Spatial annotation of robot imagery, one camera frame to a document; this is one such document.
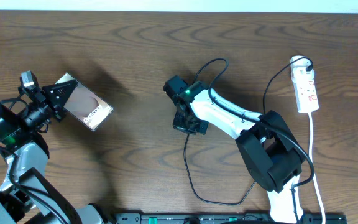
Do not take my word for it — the black USB charging cable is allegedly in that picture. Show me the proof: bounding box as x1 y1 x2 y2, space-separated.
183 57 314 207

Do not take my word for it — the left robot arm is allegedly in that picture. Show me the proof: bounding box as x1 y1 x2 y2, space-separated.
0 79 109 223

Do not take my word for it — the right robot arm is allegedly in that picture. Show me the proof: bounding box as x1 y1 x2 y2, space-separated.
163 77 314 223

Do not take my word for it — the white power strip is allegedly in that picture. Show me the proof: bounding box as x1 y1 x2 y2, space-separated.
290 55 319 114

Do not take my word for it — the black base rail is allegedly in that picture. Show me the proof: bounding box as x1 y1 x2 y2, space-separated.
110 212 348 224

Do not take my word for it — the white power strip cord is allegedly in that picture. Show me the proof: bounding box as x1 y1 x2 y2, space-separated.
307 112 327 224

